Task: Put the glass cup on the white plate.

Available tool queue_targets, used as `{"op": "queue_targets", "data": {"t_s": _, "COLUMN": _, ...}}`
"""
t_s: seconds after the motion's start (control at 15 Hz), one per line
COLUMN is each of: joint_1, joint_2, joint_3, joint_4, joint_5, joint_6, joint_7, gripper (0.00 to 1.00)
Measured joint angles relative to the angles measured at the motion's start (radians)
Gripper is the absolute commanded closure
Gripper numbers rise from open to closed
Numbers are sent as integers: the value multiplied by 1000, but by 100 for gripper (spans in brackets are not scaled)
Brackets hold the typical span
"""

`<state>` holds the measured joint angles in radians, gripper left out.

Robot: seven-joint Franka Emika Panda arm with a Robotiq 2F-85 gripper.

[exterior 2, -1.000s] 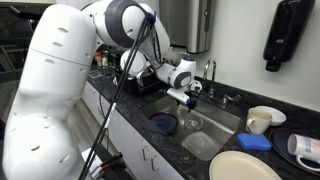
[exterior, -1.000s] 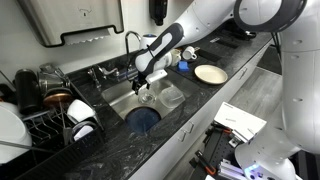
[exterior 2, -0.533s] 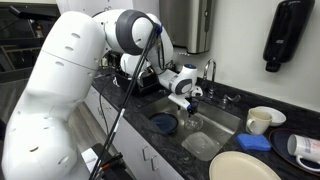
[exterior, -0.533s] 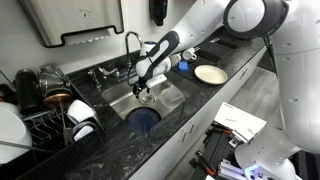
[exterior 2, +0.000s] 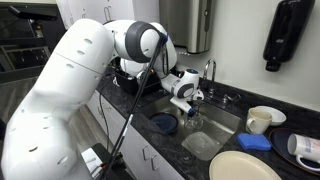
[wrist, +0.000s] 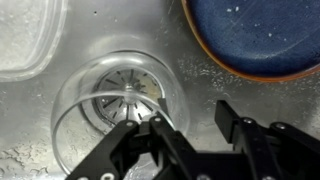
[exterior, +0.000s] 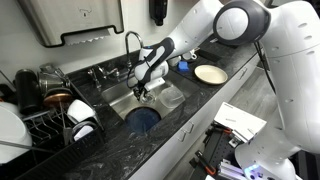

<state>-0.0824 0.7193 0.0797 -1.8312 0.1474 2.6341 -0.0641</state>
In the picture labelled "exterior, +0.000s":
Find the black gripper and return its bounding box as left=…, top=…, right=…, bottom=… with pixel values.
left=132, top=78, right=150, bottom=102

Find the clear glass cup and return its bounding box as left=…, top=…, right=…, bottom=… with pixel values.
left=139, top=90, right=157, bottom=105

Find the dark blue plate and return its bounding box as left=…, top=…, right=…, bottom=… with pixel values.
left=124, top=106, right=162, bottom=135

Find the small dark rimmed plate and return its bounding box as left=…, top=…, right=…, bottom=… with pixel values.
left=71, top=120, right=98, bottom=142

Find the white round plate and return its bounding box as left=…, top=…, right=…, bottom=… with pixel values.
left=193, top=64, right=229, bottom=86

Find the stainless steel cup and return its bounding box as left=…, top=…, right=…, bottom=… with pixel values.
left=37, top=63, right=71, bottom=94

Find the large white plate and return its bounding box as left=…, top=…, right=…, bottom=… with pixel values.
left=0, top=101, right=33, bottom=165

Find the stainless steel sink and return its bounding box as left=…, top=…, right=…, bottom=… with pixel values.
left=100, top=64, right=201, bottom=136

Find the clear plastic container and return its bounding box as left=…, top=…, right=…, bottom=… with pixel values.
left=157, top=85, right=186, bottom=110

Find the cream ceramic mug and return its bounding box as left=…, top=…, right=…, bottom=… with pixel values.
left=167, top=55, right=182, bottom=68

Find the chrome side sprayer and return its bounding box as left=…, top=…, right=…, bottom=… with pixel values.
left=87, top=67, right=103, bottom=91

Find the blue sponge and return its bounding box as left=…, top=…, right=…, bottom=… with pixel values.
left=176, top=60, right=190, bottom=73

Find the chrome sink faucet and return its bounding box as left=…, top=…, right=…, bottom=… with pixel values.
left=97, top=30, right=145, bottom=82

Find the white printed mug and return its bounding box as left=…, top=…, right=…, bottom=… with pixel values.
left=182, top=49, right=198, bottom=62

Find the black dish rack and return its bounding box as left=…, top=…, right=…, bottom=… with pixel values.
left=0, top=84, right=106, bottom=180

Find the copper bottom pot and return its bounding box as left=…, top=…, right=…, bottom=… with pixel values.
left=42, top=87, right=74, bottom=109

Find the black orange clamp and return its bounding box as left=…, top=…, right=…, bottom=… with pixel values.
left=194, top=149, right=218, bottom=177

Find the white flat box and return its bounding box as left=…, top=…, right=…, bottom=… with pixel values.
left=213, top=101, right=268, bottom=143

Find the steel paper towel dispenser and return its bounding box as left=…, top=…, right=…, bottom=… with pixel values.
left=16, top=0, right=125, bottom=48

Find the black thermos bottle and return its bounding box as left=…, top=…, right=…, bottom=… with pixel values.
left=13, top=68, right=43, bottom=116

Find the aluminium extrusion bar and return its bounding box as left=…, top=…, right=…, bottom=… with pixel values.
left=218, top=159, right=249, bottom=180

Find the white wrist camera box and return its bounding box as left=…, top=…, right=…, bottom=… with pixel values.
left=143, top=77, right=166, bottom=92

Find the silver cabinet handle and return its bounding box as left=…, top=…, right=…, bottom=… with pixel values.
left=238, top=67, right=249, bottom=81
left=177, top=129, right=188, bottom=143
left=184, top=121, right=195, bottom=134

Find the black wall soap dispenser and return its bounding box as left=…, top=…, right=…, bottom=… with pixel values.
left=148, top=0, right=169, bottom=27

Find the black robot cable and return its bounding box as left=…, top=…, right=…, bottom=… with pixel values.
left=253, top=39, right=278, bottom=95

